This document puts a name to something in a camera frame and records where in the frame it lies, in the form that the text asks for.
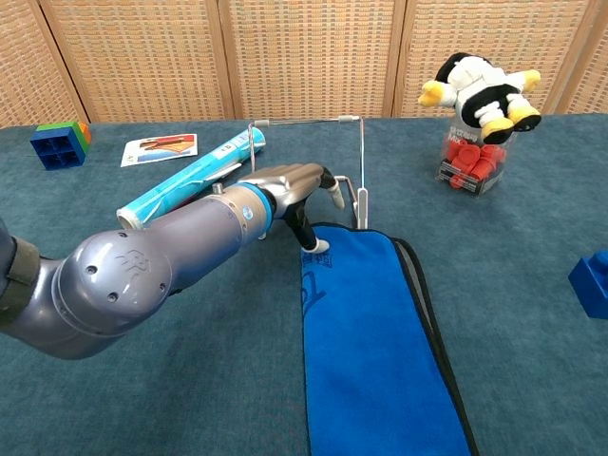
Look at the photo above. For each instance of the teal felt table mat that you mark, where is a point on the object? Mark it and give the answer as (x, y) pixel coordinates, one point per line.
(499, 285)

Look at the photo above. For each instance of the teal plastic wrap roll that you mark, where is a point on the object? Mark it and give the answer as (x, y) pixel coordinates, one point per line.
(190, 183)

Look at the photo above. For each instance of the green toy brick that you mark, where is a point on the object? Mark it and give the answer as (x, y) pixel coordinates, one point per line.
(57, 126)

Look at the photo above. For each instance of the blue toy brick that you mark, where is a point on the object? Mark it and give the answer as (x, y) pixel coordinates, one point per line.
(591, 287)
(57, 147)

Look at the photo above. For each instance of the wicker folding screen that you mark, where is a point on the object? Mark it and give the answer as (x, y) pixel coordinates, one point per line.
(304, 57)

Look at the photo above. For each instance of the clear box of red caps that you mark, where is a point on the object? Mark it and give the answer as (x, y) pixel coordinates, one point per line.
(470, 166)

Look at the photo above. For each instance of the black white plush penguin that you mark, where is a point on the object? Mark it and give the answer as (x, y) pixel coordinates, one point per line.
(480, 92)

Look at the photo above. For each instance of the printed picture card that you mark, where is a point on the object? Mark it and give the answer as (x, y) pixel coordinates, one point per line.
(159, 148)

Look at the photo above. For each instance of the blue grey cloth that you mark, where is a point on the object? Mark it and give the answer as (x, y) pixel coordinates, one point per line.
(370, 332)

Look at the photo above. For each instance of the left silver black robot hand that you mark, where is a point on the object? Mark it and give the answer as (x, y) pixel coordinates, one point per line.
(285, 180)

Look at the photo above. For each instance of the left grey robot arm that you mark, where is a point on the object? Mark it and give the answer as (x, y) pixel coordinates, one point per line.
(142, 266)

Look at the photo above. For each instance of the orange toy brick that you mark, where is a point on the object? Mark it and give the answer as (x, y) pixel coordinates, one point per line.
(84, 135)

